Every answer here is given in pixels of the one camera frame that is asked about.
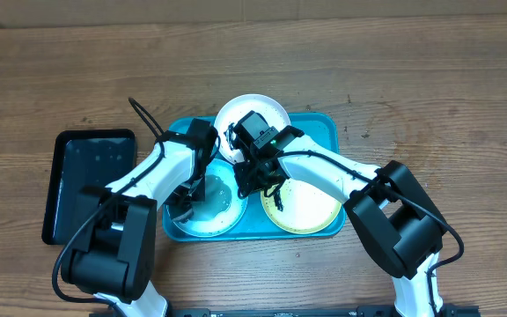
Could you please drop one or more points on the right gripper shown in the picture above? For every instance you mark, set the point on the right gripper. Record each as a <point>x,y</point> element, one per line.
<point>253,185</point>

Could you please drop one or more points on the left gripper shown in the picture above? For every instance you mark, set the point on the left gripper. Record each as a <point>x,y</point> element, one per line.
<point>195,195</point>

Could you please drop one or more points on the light blue plate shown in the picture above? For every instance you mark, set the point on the light blue plate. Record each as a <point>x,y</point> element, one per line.
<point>217,214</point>

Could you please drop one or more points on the dark green sponge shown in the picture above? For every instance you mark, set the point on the dark green sponge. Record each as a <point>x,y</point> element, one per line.
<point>180,213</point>

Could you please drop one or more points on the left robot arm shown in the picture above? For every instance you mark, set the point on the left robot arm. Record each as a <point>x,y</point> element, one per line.
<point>110,257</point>

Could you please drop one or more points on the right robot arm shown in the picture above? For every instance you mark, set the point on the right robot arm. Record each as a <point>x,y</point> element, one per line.
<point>400,228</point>

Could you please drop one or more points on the teal plastic tray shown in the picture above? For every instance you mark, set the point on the teal plastic tray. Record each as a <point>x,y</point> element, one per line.
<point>255,224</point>

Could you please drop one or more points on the black rectangular water tray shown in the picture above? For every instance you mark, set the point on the black rectangular water tray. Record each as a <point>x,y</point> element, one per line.
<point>93,157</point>

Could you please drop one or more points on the yellow-green plate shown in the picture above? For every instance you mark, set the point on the yellow-green plate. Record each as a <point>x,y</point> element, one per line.
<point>306,209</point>

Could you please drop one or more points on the white plate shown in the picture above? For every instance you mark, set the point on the white plate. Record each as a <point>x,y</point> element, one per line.
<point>235,109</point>

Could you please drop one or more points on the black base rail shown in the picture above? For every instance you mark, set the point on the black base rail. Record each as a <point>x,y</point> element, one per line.
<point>448,310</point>

